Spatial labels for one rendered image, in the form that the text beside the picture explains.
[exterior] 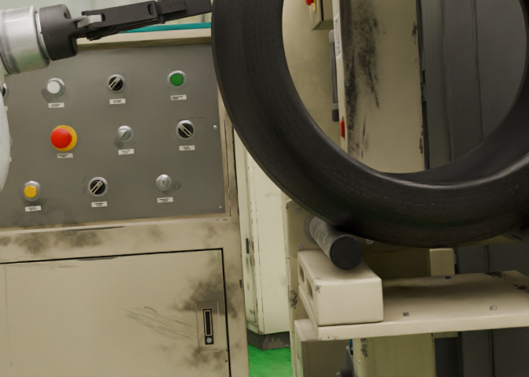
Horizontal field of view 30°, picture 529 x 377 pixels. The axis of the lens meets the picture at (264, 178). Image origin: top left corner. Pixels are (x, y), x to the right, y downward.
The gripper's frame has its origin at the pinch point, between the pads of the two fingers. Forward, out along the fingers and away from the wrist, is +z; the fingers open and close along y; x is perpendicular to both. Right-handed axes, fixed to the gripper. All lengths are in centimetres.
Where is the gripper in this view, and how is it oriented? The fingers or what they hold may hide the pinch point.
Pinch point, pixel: (186, 5)
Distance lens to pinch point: 141.8
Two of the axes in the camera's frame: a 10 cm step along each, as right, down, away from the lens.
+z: 9.8, -2.1, 0.2
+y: -0.4, -0.5, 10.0
